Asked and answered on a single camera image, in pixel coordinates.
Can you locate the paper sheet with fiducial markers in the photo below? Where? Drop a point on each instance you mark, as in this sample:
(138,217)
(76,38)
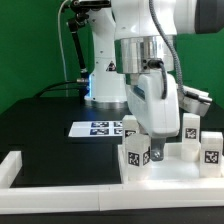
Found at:
(96,129)

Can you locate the white U-shaped obstacle fence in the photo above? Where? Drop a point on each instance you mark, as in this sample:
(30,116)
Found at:
(137,195)

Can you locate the white square tabletop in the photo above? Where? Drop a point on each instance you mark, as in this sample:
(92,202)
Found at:
(171,168)

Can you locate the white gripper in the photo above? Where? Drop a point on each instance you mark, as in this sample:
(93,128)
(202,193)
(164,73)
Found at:
(155,104)

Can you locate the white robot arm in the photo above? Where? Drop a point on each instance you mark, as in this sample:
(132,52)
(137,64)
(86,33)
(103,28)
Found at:
(144,51)

